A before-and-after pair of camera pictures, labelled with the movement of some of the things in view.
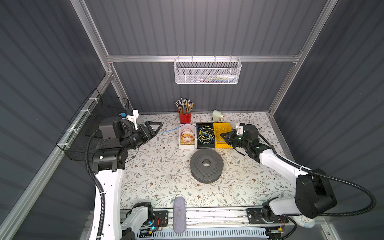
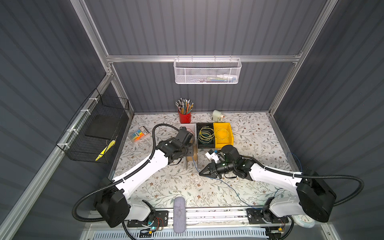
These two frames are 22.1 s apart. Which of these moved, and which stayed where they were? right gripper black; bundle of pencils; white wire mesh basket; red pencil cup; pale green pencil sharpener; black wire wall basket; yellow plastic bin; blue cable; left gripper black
Moved: right gripper black; left gripper black; blue cable
Stayed: red pencil cup; white wire mesh basket; black wire wall basket; bundle of pencils; pale green pencil sharpener; yellow plastic bin
